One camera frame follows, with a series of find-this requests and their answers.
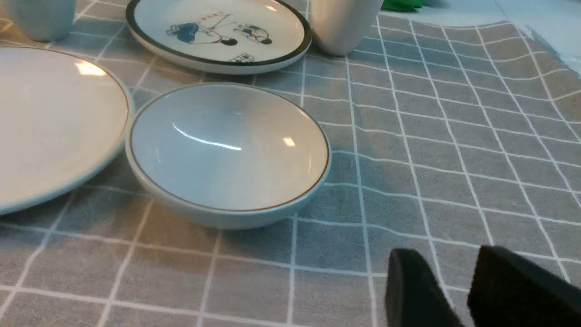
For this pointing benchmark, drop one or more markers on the pale blue cup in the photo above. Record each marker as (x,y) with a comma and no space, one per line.
(41,20)

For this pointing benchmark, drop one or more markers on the pale blue shallow bowl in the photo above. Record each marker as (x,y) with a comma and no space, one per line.
(228,155)

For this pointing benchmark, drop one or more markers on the pale blue large plate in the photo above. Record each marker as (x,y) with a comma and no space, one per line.
(64,118)

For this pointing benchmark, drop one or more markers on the black-rimmed illustrated plate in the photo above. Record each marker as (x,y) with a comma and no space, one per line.
(232,37)

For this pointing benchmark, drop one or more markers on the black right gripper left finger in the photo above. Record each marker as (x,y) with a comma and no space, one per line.
(413,297)

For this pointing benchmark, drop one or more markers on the green backdrop cloth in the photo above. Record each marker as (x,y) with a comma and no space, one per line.
(401,5)

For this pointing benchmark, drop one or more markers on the grey checked tablecloth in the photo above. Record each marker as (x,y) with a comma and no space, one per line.
(444,139)

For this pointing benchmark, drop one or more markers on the white black-rimmed cup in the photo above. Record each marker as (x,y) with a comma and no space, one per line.
(339,25)

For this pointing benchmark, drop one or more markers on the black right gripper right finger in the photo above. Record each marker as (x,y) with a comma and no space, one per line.
(508,290)

